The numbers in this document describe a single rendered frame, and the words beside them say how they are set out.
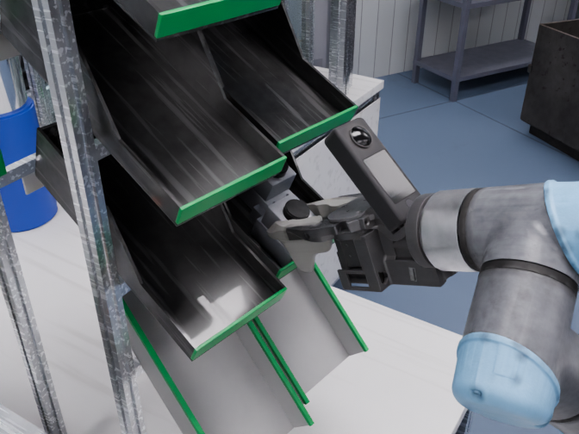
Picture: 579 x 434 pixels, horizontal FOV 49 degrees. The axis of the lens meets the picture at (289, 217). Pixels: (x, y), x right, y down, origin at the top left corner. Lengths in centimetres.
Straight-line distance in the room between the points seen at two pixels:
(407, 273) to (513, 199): 15
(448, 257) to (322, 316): 39
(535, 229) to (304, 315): 46
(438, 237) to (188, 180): 23
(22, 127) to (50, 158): 73
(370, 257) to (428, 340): 56
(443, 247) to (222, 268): 26
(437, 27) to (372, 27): 61
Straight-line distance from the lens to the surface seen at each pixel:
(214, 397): 80
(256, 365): 83
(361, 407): 105
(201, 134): 64
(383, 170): 63
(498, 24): 557
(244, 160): 63
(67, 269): 139
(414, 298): 264
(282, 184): 77
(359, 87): 224
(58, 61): 56
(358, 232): 64
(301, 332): 90
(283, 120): 71
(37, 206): 152
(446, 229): 57
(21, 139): 145
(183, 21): 50
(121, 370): 75
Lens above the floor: 165
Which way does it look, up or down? 32 degrees down
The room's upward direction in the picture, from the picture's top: straight up
